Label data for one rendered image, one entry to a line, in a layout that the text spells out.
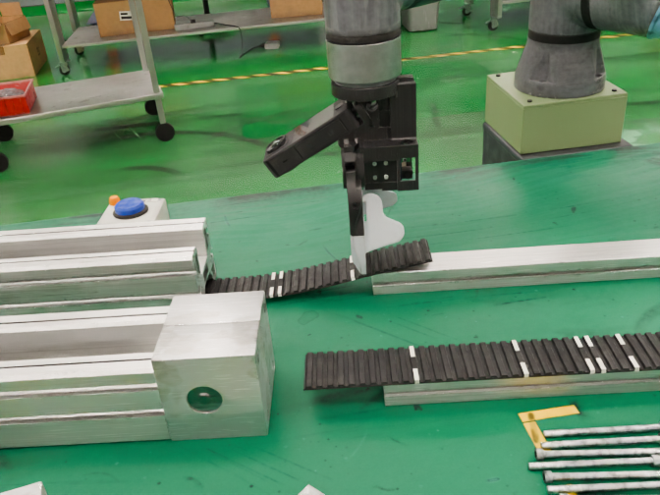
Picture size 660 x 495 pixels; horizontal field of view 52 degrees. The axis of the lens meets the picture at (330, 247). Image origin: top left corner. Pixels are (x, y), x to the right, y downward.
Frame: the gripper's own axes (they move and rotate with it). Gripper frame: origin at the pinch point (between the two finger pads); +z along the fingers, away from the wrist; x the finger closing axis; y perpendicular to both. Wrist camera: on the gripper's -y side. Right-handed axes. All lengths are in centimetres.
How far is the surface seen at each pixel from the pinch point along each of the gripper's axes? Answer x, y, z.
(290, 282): -0.2, -8.2, 4.1
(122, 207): 11.7, -30.7, -1.8
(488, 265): -1.7, 15.4, 2.6
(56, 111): 256, -143, 57
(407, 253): 0.0, 6.1, 1.3
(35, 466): -26.0, -30.1, 5.6
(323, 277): -0.3, -4.1, 3.7
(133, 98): 268, -108, 57
